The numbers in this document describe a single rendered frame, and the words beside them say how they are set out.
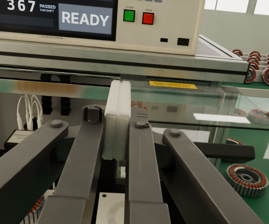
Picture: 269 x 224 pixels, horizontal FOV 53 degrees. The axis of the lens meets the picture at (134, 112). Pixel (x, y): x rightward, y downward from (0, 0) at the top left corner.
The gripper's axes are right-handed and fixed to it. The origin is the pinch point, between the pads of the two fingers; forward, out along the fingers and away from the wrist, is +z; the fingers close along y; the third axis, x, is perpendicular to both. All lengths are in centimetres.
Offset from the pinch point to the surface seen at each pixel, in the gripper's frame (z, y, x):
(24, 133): 36.0, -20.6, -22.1
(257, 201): 39, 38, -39
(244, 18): 672, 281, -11
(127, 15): 38.9, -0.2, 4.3
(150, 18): 39.0, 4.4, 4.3
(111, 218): 27.0, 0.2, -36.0
